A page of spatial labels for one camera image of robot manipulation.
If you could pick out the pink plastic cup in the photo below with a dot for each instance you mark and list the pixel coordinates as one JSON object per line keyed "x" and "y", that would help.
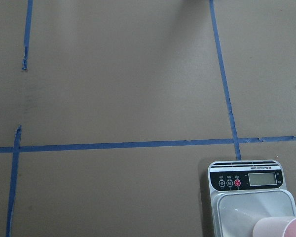
{"x": 275, "y": 227}

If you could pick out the silver digital kitchen scale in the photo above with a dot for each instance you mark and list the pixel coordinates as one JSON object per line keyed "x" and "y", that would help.
{"x": 243, "y": 192}

